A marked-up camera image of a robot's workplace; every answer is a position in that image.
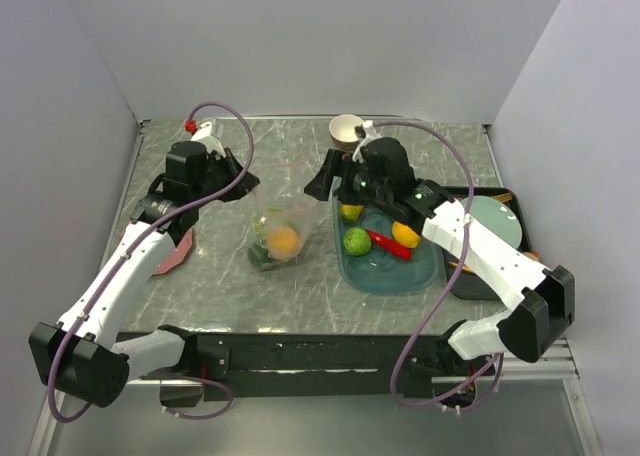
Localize beige ceramic bowl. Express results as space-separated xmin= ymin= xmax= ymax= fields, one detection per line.
xmin=329 ymin=114 xmax=364 ymax=150

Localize orange fruit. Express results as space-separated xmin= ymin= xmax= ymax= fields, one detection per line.
xmin=266 ymin=226 xmax=300 ymax=261

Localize light green plate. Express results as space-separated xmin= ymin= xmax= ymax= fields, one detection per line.
xmin=471 ymin=196 xmax=523 ymax=249

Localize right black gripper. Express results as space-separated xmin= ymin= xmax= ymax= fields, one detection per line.
xmin=304 ymin=148 xmax=391 ymax=206

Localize black serving tray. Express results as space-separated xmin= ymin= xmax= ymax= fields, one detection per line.
xmin=451 ymin=187 xmax=538 ymax=301

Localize pink plate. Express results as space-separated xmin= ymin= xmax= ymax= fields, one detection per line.
xmin=114 ymin=222 xmax=194 ymax=279

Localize yellow green mango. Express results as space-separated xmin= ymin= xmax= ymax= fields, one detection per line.
xmin=339 ymin=204 xmax=363 ymax=224

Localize teal plastic food tray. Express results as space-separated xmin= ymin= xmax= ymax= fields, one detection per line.
xmin=332 ymin=198 xmax=443 ymax=294

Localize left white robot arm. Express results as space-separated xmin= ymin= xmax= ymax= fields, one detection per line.
xmin=29 ymin=121 xmax=259 ymax=422

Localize yellow lemon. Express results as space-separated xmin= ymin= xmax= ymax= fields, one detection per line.
xmin=391 ymin=221 xmax=422 ymax=249

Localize dark green avocado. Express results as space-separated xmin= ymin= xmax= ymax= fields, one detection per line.
xmin=247 ymin=243 xmax=274 ymax=270

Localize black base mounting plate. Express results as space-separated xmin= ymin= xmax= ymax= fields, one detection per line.
xmin=166 ymin=325 xmax=489 ymax=401

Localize red chili pepper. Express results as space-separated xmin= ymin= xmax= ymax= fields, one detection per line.
xmin=366 ymin=229 xmax=412 ymax=261

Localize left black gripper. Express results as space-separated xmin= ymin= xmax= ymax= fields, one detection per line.
xmin=191 ymin=147 xmax=260 ymax=207

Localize pale green cabbage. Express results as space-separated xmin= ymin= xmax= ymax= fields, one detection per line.
xmin=253 ymin=210 xmax=281 ymax=239

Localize small green lettuce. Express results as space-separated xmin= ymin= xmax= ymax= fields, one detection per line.
xmin=342 ymin=227 xmax=372 ymax=257

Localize wooden chopsticks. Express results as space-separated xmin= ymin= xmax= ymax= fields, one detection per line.
xmin=492 ymin=192 xmax=514 ymax=203

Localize clear zip top bag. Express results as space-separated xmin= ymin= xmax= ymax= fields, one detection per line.
xmin=248 ymin=161 xmax=319 ymax=270

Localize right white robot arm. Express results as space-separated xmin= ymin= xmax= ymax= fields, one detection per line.
xmin=304 ymin=120 xmax=575 ymax=374

